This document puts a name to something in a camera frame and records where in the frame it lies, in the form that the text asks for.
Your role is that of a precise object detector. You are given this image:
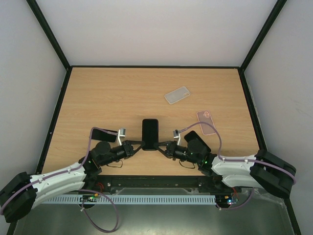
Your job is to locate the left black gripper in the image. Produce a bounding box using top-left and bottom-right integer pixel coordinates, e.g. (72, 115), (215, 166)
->
(100, 140), (145, 166)

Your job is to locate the black phone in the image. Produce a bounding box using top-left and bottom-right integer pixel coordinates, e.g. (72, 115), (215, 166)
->
(91, 128), (118, 143)
(183, 131), (212, 152)

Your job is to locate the pink phone case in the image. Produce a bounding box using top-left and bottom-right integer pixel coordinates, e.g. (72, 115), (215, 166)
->
(197, 110), (216, 135)

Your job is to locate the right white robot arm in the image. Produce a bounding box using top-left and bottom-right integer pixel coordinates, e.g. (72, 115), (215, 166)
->
(154, 139), (296, 198)

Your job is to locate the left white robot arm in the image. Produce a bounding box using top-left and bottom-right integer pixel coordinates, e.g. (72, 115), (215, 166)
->
(0, 141), (144, 223)

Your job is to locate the clear phone case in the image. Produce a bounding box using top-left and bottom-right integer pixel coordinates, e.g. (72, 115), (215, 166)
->
(164, 86), (191, 104)

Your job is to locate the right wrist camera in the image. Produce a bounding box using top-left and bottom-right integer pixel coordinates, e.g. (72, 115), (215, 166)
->
(173, 130), (181, 145)

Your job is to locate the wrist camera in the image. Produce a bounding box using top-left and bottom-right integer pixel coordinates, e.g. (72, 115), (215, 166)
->
(117, 128), (126, 146)
(173, 130), (181, 145)

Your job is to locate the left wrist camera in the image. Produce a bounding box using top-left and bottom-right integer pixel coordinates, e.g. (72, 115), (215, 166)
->
(117, 128), (126, 146)

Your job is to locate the slotted cable duct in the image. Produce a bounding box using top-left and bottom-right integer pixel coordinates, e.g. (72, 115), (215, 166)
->
(44, 194), (216, 205)

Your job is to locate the black front rail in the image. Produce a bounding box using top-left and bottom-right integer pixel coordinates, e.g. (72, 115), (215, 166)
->
(95, 175), (222, 193)

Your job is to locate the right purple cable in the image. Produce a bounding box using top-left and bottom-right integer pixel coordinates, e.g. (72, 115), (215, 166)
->
(177, 121), (298, 184)

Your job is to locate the purple cable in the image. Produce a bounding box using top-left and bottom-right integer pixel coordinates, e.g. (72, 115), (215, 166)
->
(177, 121), (298, 184)
(0, 127), (119, 216)

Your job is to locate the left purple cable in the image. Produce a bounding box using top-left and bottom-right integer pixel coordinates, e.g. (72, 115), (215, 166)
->
(0, 127), (119, 216)

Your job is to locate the black enclosure frame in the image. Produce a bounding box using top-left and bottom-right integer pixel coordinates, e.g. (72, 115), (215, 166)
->
(7, 0), (301, 235)

